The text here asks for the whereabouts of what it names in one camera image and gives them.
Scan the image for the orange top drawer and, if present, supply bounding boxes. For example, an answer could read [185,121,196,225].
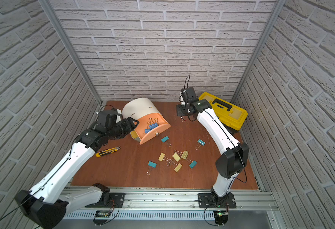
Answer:
[130,113,171,145]

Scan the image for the white round drawer cabinet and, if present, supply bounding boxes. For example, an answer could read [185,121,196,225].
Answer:
[122,98,160,120]

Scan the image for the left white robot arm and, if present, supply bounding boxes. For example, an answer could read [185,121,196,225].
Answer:
[15,108,139,229]

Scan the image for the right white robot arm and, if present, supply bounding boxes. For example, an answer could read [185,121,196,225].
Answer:
[177,98,249,205]

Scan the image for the yellow middle drawer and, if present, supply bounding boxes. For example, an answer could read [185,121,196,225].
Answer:
[130,130,140,141]

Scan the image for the yellow binder clip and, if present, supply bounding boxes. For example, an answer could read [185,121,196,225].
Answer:
[174,150,188,160]
[158,152,170,161]
[172,153,181,162]
[167,161,182,172]

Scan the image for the yellow utility knife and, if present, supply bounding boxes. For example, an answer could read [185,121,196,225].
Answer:
[96,147,121,157]

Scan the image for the yellow black toolbox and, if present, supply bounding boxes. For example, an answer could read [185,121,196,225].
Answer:
[199,92,248,134]

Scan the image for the left controller board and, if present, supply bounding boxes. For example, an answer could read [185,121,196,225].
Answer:
[93,210,113,226]

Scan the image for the controller board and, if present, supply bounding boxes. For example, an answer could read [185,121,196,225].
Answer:
[213,211,228,226]
[93,210,113,226]

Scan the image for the right controller board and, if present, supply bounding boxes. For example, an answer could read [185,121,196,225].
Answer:
[213,211,228,226]

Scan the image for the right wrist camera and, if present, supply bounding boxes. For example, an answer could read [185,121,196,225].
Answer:
[179,87,199,106]

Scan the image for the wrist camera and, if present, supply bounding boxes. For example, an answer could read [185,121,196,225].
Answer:
[97,108,122,127]
[179,87,199,106]

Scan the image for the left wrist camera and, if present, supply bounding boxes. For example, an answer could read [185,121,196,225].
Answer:
[97,108,122,127]

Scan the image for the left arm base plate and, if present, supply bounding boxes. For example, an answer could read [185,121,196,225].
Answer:
[99,192,125,208]

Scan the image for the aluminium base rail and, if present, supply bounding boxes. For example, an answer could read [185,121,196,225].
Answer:
[42,186,280,212]

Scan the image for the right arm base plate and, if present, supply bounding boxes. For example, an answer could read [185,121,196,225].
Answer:
[198,192,237,209]

